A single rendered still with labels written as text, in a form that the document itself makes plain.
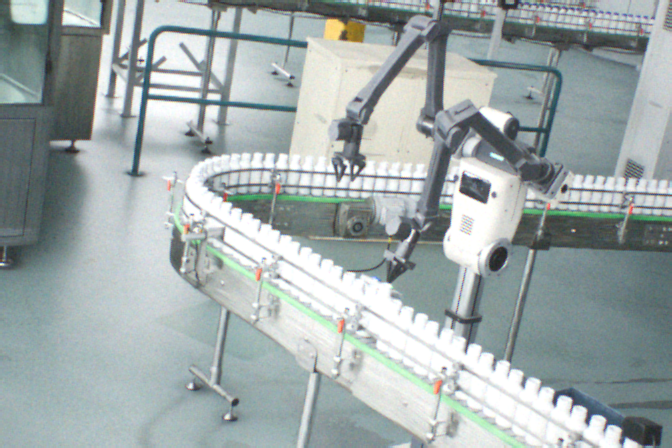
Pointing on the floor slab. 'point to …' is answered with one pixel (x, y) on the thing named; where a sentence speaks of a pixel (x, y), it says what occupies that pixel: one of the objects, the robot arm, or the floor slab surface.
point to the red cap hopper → (164, 61)
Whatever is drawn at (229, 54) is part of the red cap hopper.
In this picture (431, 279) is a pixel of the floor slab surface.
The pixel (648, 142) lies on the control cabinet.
